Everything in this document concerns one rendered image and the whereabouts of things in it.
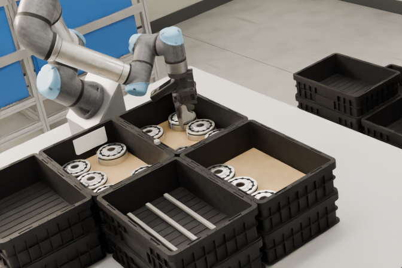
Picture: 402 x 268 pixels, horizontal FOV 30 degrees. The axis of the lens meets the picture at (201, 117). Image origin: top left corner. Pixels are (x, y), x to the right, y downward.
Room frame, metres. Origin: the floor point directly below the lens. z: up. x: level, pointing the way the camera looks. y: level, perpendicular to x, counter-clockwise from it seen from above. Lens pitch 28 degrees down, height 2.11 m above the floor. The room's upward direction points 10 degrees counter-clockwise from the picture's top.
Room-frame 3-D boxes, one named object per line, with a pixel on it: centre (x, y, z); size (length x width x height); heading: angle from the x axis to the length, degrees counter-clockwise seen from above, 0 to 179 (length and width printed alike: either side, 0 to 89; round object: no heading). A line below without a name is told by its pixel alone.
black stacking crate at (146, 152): (2.11, 0.33, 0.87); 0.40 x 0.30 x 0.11; 32
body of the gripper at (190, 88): (2.37, 0.05, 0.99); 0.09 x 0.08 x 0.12; 85
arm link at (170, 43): (2.37, 0.06, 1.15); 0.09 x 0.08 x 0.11; 62
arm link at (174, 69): (2.37, 0.05, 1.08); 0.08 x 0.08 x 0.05
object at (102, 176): (2.07, 0.38, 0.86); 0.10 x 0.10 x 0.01
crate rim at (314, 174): (1.93, -0.14, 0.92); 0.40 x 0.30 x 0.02; 32
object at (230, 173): (1.99, -0.02, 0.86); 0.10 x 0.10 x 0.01
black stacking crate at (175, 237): (1.77, 0.11, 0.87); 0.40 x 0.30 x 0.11; 32
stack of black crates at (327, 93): (3.06, -0.68, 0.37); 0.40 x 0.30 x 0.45; 34
